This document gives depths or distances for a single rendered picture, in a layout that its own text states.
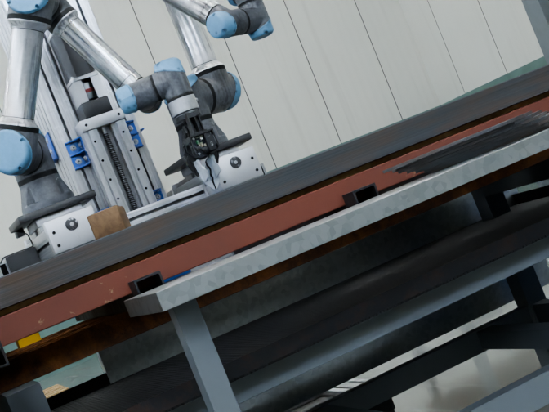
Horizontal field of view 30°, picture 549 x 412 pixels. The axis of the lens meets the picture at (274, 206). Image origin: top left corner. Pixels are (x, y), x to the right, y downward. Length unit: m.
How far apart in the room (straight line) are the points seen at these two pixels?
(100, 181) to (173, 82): 0.47
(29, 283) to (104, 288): 0.13
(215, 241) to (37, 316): 0.34
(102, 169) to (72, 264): 1.25
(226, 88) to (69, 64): 0.47
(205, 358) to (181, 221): 0.32
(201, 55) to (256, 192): 1.32
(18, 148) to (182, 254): 1.00
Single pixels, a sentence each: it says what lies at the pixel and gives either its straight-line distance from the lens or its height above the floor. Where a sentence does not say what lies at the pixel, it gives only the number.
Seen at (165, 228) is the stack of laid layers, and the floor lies 0.84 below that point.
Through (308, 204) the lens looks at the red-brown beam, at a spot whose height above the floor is 0.78.
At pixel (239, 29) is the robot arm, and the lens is 2.94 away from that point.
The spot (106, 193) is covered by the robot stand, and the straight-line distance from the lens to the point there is 3.05.
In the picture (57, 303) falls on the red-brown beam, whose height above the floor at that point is 0.79.
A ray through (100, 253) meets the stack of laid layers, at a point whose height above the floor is 0.84.
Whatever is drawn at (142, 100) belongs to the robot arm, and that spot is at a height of 1.20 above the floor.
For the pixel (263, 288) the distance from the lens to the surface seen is 2.72.
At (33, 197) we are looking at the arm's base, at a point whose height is 1.08.
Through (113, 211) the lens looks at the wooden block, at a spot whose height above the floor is 0.91.
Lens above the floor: 0.79
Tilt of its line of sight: level
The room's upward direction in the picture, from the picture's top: 22 degrees counter-clockwise
